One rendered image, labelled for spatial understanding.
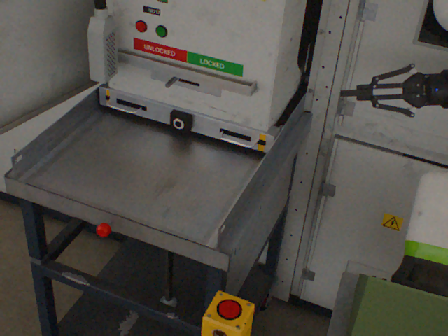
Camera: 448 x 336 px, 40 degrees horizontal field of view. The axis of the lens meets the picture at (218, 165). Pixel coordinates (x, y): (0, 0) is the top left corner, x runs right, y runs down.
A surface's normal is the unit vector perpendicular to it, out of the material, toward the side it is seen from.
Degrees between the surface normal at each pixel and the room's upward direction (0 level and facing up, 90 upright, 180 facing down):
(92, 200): 0
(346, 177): 90
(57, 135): 90
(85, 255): 0
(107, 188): 0
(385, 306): 90
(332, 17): 90
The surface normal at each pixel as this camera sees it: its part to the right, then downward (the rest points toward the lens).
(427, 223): -0.71, -0.27
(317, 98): -0.39, 0.53
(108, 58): 0.92, 0.28
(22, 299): 0.07, -0.80
